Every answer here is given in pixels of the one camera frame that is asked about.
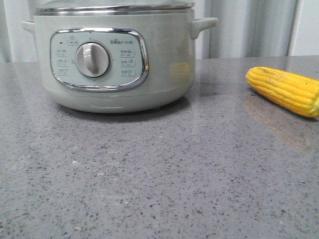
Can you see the pale green electric cooking pot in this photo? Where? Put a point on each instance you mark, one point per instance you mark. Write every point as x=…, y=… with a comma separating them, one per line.
x=152, y=56

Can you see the yellow corn cob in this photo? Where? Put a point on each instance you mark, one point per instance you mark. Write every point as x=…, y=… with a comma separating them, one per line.
x=294, y=92

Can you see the grey round control knob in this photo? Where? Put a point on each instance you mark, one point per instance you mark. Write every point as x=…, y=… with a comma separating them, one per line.
x=92, y=60

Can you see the glass pot lid steel rim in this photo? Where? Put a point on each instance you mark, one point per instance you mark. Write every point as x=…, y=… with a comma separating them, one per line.
x=116, y=5

